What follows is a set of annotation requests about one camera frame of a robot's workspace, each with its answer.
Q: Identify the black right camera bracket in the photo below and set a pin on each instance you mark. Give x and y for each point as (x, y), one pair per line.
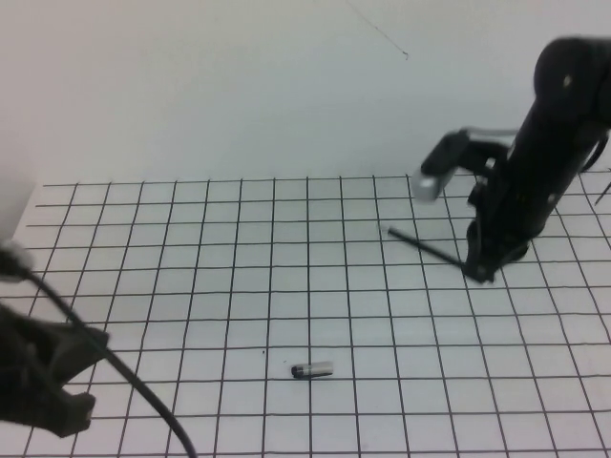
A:
(448, 150)

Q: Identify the transparent pen cap black tip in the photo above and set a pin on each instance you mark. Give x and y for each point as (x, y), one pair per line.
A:
(310, 370)

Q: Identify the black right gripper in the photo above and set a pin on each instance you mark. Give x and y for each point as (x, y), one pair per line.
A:
(520, 205)

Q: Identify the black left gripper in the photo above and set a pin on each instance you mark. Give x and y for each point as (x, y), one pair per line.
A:
(28, 372)

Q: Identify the black pen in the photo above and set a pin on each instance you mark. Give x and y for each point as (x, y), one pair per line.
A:
(420, 243)

